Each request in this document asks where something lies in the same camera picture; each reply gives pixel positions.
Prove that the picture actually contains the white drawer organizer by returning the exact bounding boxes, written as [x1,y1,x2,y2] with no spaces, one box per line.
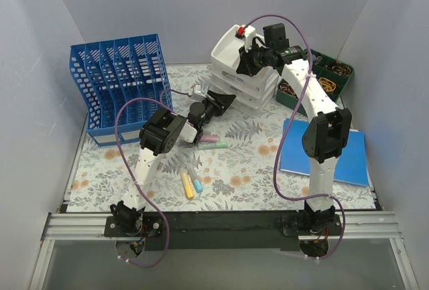
[210,24,280,117]

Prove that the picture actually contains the yellow highlighter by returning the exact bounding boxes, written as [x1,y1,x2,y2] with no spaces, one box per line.
[180,169,194,200]

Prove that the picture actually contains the blue notebook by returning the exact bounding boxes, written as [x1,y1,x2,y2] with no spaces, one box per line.
[280,120,369,187]

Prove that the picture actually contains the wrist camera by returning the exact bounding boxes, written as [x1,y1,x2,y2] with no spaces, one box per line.
[235,25,256,52]
[190,84,207,102]

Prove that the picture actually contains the aluminium frame rail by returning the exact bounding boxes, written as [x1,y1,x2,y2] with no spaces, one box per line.
[30,211,419,289]

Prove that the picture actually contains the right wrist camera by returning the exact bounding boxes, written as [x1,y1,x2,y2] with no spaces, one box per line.
[235,25,256,52]

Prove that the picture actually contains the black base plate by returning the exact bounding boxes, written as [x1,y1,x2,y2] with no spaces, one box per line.
[104,210,346,252]

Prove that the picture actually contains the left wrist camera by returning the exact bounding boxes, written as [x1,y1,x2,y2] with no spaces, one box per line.
[190,84,207,102]

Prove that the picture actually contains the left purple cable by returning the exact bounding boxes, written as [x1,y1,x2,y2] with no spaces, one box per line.
[115,88,194,269]

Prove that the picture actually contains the green compartment tray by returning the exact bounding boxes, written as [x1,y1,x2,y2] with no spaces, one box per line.
[275,50,355,109]

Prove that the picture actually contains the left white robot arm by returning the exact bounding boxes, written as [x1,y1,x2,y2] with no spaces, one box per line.
[110,90,236,236]

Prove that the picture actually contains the green highlighter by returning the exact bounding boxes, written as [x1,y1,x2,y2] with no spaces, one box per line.
[197,141,229,150]

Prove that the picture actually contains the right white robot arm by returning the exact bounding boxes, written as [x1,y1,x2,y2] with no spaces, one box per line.
[235,23,352,235]

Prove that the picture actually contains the purple highlighter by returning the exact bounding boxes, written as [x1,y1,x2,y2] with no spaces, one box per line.
[200,135,221,143]

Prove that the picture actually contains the blue highlighter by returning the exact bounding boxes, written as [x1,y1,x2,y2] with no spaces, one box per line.
[186,164,203,193]

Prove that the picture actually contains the blue plastic file rack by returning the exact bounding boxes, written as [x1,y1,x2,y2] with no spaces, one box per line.
[69,33,173,147]

